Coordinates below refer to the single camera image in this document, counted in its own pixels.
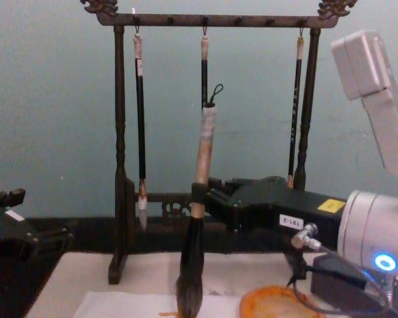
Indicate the white paper sheet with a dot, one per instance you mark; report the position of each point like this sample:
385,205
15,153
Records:
129,306

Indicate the slim black brush with writing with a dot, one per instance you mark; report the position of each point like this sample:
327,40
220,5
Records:
295,109

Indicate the dark wooden brush rack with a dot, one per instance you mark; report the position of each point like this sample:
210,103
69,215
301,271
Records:
120,132

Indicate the thin black brush, white tip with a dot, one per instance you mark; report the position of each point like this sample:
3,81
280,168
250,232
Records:
140,132

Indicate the white felt mat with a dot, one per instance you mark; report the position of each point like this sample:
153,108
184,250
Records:
146,268

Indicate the large bamboo brush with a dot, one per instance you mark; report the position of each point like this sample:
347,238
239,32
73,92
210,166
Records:
202,159

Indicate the orange round dish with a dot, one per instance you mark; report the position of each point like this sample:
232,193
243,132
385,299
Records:
272,303

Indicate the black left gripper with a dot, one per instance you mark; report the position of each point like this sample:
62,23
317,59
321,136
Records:
10,232

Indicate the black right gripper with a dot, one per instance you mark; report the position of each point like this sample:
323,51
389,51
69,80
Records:
272,202

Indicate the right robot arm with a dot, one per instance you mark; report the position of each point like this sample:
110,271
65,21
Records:
371,225

